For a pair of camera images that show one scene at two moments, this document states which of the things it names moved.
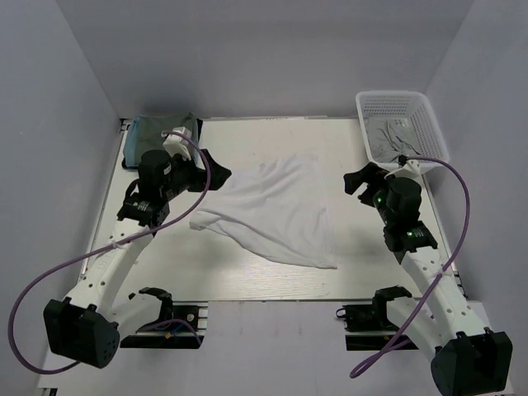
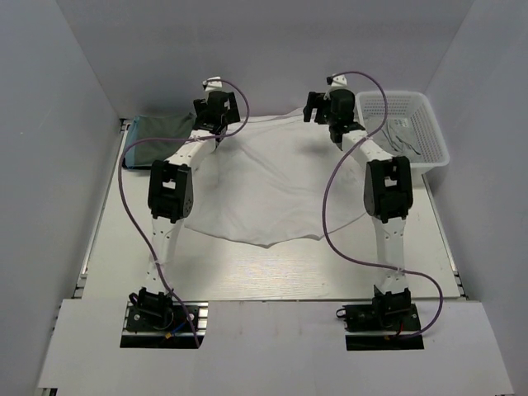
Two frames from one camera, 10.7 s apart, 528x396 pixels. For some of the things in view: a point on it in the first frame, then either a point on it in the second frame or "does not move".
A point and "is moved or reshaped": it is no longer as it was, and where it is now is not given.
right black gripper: [371, 173] to [315, 100]
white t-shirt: [280, 203] is moved or reshaped
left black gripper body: [186, 176] to [233, 115]
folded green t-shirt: [150, 127] does not move
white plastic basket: [400, 123] does not move
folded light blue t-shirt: [131, 150] does not move
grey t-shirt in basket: [390, 138] does not move
